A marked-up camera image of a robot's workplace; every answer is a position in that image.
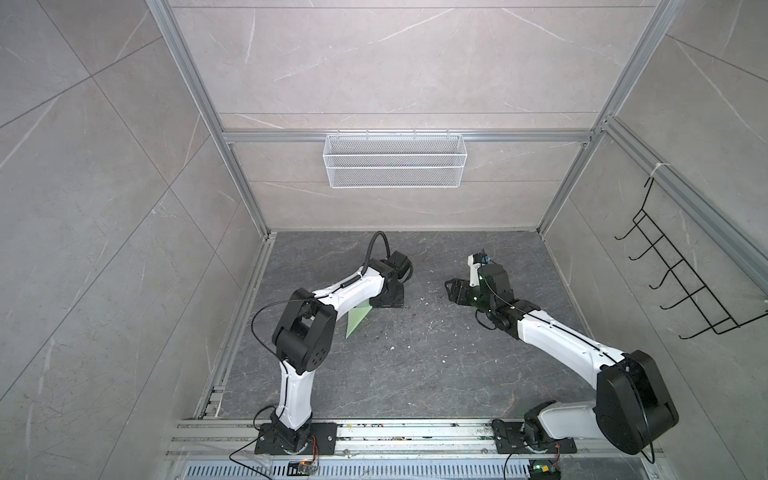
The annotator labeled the light green paper sheet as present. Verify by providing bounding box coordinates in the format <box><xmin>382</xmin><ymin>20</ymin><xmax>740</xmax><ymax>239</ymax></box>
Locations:
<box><xmin>345</xmin><ymin>300</ymin><xmax>372</xmax><ymax>338</ymax></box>

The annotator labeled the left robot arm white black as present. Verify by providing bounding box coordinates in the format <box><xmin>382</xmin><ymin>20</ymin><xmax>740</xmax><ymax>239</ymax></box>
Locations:
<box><xmin>271</xmin><ymin>251</ymin><xmax>413</xmax><ymax>452</ymax></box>

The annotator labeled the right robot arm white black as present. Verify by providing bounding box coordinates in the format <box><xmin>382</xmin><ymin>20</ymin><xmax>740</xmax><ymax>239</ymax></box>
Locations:
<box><xmin>445</xmin><ymin>261</ymin><xmax>680</xmax><ymax>455</ymax></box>

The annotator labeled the right small circuit board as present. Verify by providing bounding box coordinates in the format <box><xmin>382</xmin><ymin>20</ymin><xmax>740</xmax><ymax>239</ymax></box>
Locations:
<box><xmin>529</xmin><ymin>460</ymin><xmax>561</xmax><ymax>480</ymax></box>

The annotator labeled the small circuit board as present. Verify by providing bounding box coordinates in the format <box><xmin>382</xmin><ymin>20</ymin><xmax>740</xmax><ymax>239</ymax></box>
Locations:
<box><xmin>529</xmin><ymin>460</ymin><xmax>561</xmax><ymax>480</ymax></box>
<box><xmin>287</xmin><ymin>460</ymin><xmax>319</xmax><ymax>476</ymax></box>

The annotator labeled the left small circuit board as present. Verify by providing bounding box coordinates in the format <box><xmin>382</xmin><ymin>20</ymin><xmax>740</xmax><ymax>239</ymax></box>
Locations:
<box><xmin>287</xmin><ymin>460</ymin><xmax>319</xmax><ymax>476</ymax></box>

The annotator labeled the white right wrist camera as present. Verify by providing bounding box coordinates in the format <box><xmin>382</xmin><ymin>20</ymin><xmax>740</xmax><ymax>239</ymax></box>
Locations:
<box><xmin>467</xmin><ymin>251</ymin><xmax>489</xmax><ymax>287</ymax></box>

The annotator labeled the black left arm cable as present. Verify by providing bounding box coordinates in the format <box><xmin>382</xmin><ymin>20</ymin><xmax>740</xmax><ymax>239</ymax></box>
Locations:
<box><xmin>359</xmin><ymin>231</ymin><xmax>392</xmax><ymax>277</ymax></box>

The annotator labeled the white wire mesh basket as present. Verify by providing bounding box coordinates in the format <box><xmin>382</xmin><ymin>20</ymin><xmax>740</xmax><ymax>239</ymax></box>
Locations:
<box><xmin>322</xmin><ymin>133</ymin><xmax>468</xmax><ymax>189</ymax></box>

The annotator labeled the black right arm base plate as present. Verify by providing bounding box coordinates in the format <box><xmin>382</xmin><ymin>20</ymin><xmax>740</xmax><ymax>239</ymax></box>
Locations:
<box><xmin>490</xmin><ymin>419</ymin><xmax>577</xmax><ymax>455</ymax></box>

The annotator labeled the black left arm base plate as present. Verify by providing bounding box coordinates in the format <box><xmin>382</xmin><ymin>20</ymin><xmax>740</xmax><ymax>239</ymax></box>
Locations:
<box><xmin>254</xmin><ymin>421</ymin><xmax>338</xmax><ymax>455</ymax></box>

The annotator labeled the black wire hook rack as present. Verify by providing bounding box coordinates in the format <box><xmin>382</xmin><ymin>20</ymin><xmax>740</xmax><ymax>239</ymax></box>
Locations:
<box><xmin>614</xmin><ymin>178</ymin><xmax>767</xmax><ymax>340</ymax></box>

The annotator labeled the aluminium frame rail front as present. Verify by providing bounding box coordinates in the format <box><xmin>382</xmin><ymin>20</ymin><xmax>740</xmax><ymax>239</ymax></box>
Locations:
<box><xmin>161</xmin><ymin>418</ymin><xmax>628</xmax><ymax>461</ymax></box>

